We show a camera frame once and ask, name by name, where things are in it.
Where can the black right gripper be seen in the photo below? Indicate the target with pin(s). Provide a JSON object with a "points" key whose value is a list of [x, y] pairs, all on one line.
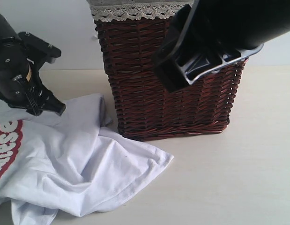
{"points": [[192, 49]]}

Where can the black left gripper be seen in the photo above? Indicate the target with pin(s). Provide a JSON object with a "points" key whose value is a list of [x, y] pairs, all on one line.
{"points": [[30, 93]]}

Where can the white t-shirt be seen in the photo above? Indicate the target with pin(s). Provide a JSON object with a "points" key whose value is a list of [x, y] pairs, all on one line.
{"points": [[72, 162]]}

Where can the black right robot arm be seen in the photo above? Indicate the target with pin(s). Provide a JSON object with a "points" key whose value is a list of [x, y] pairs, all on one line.
{"points": [[248, 23]]}

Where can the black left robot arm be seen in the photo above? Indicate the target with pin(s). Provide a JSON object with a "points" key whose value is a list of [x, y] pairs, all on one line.
{"points": [[21, 57]]}

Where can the dark brown wicker basket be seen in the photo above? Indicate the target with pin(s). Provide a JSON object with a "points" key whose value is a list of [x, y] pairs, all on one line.
{"points": [[145, 109]]}

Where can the white lace crochet cloth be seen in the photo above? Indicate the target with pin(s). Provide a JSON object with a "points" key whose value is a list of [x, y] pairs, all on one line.
{"points": [[121, 10]]}

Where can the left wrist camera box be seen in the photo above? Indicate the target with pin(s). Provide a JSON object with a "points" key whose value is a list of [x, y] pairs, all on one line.
{"points": [[38, 50]]}

